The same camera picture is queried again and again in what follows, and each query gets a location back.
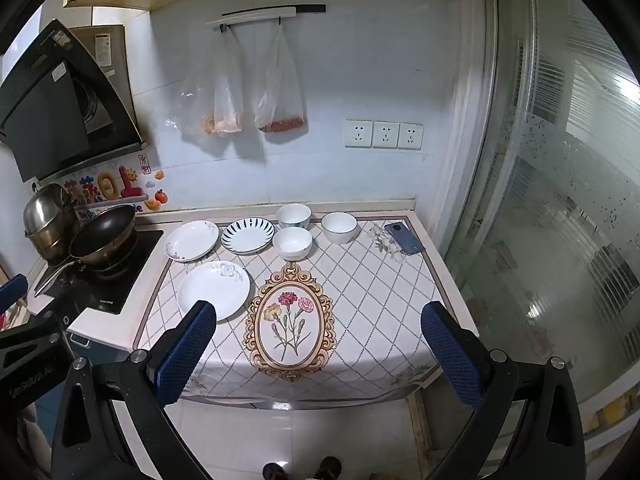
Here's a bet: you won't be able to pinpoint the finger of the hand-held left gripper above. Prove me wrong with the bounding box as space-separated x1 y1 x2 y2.
0 274 63 367

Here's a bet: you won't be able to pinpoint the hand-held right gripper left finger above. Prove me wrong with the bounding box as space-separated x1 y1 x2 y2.
50 300 218 480

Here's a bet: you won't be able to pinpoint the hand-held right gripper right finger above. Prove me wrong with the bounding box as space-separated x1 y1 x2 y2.
420 301 586 480

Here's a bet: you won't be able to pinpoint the white plate grey flower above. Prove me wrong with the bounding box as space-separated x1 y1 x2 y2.
177 261 252 322

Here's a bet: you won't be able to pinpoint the white plate brown floral print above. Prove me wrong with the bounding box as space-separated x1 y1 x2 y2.
164 220 221 263

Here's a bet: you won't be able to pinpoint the blue-patterned white bowl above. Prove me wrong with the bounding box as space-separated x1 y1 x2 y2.
221 217 277 255

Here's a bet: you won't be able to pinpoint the white ceramic bowl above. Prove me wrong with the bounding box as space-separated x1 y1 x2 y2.
272 226 313 262

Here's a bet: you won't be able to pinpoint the grey round plate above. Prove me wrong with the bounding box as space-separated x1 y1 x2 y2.
320 212 358 246

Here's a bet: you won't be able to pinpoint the white bowl coloured dots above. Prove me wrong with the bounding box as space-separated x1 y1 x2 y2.
276 203 312 231

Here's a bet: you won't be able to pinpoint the stainless steel pot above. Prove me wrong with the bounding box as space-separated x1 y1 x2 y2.
22 182 81 263

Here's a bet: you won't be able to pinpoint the printed floral tablecloth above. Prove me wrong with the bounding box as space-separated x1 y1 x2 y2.
132 212 478 402

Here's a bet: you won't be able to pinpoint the black wok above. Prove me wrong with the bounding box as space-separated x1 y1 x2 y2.
32 204 138 297

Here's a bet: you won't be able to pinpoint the black cooktop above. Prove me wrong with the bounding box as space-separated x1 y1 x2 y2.
32 227 165 316

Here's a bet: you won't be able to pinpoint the blue smartphone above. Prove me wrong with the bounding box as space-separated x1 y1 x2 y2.
384 221 426 256

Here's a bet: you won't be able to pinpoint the black range hood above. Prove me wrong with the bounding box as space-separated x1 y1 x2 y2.
0 19 151 183

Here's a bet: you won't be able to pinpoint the frosted glass sliding door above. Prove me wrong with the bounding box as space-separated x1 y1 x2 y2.
445 0 640 441

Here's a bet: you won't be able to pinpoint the plastic bag pale contents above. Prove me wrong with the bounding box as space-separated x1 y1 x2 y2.
210 27 246 135

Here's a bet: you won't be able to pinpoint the clear plastic bag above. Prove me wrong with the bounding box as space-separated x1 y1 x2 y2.
170 30 221 137

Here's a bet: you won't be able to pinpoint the plastic bag red contents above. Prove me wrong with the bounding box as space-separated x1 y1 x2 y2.
251 22 306 134

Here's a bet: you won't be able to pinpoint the colourful wall stickers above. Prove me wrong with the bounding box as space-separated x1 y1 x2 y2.
62 155 168 213

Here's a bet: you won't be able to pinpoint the white wall socket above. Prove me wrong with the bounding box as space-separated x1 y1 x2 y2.
345 120 373 149
373 121 399 149
398 122 424 150

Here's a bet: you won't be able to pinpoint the wall hook rail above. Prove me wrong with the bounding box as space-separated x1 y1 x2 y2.
206 4 327 28

